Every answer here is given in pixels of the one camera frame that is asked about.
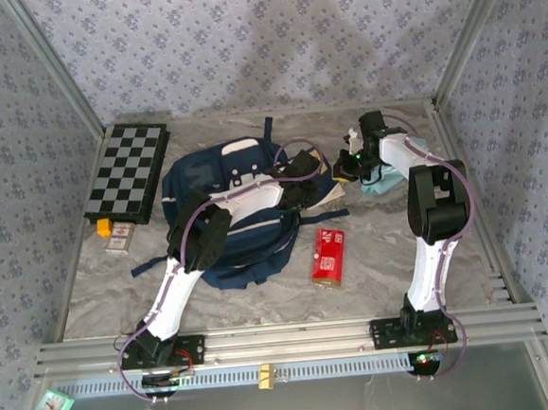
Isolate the navy blue notebook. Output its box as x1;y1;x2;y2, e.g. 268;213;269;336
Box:
315;160;350;210

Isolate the light blue pencil case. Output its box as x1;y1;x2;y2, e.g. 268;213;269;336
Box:
356;134;435;200

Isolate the navy blue backpack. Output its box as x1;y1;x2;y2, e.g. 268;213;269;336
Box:
119;111;357;301

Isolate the red snack box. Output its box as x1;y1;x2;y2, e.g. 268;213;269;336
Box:
306;226;350;290

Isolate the black grey chessboard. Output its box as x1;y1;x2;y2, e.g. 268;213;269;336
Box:
76;120;178;230

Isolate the playing card box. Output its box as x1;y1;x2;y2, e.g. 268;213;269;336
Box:
102;220;137;256

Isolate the small orange block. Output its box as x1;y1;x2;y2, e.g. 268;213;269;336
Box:
95;217;115;240

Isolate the mint green alarm clock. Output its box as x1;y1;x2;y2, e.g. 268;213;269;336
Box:
29;387;77;410

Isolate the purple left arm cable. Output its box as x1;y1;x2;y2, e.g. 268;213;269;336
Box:
101;136;343;408

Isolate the aluminium side rail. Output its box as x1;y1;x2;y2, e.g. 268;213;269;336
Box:
429;93;535;312

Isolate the aluminium rail beam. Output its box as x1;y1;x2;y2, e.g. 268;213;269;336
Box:
35;301;548;381

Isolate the aluminium frame post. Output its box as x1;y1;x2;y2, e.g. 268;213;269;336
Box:
425;0;528;108
4;0;107;144

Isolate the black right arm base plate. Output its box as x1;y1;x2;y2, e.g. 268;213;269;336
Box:
368;312;460;351

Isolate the grey slotted cable duct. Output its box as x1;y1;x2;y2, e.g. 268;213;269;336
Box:
59;348;440;401

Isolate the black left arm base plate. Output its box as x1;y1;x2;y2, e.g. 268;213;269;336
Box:
118;333;207;371

